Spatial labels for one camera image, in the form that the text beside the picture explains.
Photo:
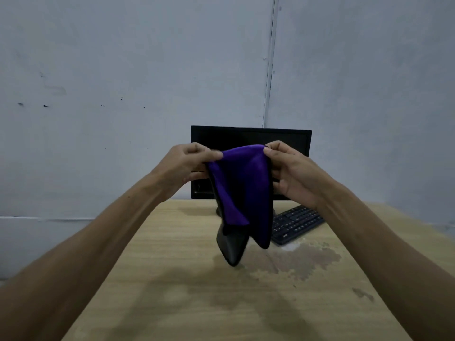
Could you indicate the light wooden table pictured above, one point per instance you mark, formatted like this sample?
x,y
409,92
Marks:
x,y
177,301

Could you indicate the black computer monitor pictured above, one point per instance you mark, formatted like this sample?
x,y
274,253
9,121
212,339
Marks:
x,y
231,136

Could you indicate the purple grey cleaning cloth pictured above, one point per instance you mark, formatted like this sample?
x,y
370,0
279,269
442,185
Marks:
x,y
245,181

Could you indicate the person's right forearm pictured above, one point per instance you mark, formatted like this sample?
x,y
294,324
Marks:
x,y
391,266

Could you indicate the person's right hand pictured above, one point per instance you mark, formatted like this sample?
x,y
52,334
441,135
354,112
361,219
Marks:
x,y
302,177

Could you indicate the black keyboard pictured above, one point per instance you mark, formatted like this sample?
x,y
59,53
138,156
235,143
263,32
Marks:
x,y
295,223

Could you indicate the person's left hand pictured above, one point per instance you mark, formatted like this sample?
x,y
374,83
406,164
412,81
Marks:
x,y
181,166

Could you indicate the person's left forearm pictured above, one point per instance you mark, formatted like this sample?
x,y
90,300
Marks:
x,y
78,259

